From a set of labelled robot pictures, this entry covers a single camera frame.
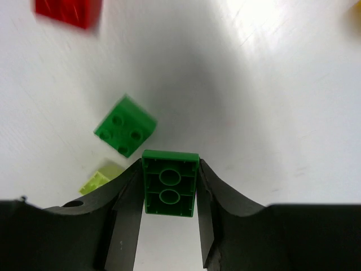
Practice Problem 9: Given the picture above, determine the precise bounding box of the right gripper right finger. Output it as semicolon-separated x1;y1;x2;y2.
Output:
197;160;360;270

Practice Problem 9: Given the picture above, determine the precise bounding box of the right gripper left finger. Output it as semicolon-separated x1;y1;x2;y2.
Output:
1;160;144;270

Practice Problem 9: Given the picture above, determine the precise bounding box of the dark green lego brick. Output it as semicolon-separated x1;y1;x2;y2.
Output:
142;150;200;217

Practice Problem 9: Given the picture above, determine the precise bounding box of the pale green sloped lego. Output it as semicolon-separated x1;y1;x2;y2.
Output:
79;160;125;195

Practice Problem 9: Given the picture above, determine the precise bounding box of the small green lego brick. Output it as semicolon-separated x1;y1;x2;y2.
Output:
94;95;157;158

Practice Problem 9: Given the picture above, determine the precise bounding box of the right red lego brick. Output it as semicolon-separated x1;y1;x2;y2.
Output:
33;0;103;29

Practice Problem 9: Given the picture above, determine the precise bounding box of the yellow orange lego figure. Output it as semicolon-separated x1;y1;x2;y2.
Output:
346;1;361;21

